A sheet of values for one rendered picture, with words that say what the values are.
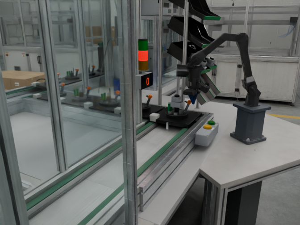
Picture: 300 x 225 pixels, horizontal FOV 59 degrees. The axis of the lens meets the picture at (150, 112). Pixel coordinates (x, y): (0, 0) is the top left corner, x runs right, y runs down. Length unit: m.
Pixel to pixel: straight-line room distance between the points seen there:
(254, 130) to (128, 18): 1.09
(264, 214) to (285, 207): 0.23
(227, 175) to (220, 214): 0.18
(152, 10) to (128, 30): 2.11
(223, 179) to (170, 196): 0.26
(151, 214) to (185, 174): 0.29
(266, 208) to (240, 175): 1.35
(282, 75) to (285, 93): 0.35
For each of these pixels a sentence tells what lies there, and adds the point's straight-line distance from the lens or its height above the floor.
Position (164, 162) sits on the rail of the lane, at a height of 0.96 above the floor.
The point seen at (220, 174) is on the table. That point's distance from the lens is 1.25.
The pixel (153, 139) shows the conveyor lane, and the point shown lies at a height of 0.92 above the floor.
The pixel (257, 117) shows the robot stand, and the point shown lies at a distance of 1.55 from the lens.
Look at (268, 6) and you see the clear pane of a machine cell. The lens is 5.42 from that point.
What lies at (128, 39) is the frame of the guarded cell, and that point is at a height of 1.46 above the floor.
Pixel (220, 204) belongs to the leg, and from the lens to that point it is 1.27.
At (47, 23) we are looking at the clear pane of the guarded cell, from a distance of 0.49.
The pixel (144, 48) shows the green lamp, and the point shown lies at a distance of 1.37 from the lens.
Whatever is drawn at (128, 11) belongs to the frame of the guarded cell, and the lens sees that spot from 0.66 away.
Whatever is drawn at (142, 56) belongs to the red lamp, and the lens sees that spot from 1.37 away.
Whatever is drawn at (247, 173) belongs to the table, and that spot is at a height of 0.86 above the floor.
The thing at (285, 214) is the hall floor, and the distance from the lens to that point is 2.59.
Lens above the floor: 1.50
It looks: 19 degrees down
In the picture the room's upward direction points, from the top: straight up
